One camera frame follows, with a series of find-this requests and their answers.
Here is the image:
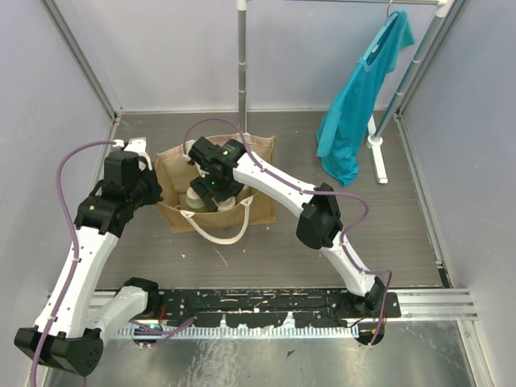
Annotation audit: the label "tan canvas tote bag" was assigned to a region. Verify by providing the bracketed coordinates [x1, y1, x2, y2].
[155, 140, 277, 244]

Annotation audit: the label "teal t-shirt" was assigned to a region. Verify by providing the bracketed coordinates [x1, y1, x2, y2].
[316, 10, 415, 186]

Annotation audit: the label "cream short bottle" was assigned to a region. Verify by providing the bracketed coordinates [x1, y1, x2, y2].
[217, 196, 237, 212]

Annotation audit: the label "metal clothes rack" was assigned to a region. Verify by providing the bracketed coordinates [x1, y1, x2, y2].
[236, 1, 454, 184]

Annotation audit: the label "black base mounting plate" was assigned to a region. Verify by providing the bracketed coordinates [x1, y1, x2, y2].
[140, 288, 402, 344]

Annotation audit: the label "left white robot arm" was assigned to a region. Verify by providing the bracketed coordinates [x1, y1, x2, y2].
[14, 146, 162, 377]

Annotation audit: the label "olive green bottle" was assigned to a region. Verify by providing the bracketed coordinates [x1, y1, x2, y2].
[185, 187, 209, 213]

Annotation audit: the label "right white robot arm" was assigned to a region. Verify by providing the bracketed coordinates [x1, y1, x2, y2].
[183, 137, 389, 318]

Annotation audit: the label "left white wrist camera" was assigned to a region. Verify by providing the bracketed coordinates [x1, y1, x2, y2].
[112, 137, 154, 170]

